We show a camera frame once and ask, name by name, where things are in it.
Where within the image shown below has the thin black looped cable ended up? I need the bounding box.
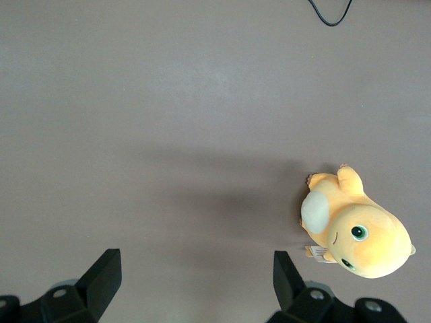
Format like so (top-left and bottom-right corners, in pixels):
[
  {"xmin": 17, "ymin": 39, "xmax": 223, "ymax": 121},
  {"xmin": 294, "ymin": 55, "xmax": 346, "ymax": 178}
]
[{"xmin": 308, "ymin": 0, "xmax": 354, "ymax": 27}]

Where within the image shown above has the orange plush toy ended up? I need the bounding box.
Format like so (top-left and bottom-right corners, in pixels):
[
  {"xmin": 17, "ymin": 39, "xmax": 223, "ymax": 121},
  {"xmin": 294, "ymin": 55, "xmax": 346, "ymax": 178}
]
[{"xmin": 298, "ymin": 163, "xmax": 418, "ymax": 280}]

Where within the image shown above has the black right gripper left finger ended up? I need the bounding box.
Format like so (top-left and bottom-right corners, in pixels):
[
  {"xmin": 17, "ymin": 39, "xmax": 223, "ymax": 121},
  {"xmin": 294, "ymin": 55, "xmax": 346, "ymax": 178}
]
[{"xmin": 0, "ymin": 248, "xmax": 122, "ymax": 323}]

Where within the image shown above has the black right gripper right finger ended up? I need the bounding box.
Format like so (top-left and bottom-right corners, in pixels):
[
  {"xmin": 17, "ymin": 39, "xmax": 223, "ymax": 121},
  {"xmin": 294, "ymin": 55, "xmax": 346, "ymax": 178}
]
[{"xmin": 265, "ymin": 250, "xmax": 409, "ymax": 323}]

